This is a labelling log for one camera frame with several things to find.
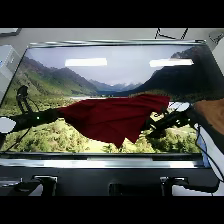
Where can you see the red garment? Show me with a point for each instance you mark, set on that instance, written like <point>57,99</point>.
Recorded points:
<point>113,116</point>

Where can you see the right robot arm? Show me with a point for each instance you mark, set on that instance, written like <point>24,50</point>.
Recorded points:
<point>178,118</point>

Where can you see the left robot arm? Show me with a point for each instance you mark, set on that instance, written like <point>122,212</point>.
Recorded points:
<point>30,119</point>

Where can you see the brown garment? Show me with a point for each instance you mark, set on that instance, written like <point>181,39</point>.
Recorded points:
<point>210,111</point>

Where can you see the silver frame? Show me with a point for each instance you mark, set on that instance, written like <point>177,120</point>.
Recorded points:
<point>100,163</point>

